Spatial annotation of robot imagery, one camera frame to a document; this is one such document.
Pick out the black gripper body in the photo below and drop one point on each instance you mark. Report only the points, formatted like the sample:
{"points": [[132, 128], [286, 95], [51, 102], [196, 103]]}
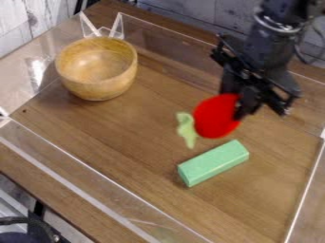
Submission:
{"points": [[279, 89]]}

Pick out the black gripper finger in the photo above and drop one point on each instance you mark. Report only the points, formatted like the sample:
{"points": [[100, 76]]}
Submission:
{"points": [[231, 81], [248, 101]]}

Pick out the red plush strawberry toy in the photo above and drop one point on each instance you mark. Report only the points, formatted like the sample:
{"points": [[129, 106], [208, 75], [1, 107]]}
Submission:
{"points": [[210, 121]]}

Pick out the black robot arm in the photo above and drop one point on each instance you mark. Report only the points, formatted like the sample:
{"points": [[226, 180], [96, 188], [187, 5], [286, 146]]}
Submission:
{"points": [[255, 62]]}

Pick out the green rectangular block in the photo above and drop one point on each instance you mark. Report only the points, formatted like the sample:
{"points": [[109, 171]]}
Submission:
{"points": [[212, 162]]}

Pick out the wooden bowl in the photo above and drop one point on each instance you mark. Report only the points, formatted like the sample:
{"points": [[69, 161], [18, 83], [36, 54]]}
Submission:
{"points": [[97, 68]]}

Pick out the clear acrylic tray barrier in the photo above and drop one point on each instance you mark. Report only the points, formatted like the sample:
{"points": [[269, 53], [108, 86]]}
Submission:
{"points": [[99, 160]]}

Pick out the black metal bracket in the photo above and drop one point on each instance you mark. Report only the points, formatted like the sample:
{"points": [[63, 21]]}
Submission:
{"points": [[42, 227]]}

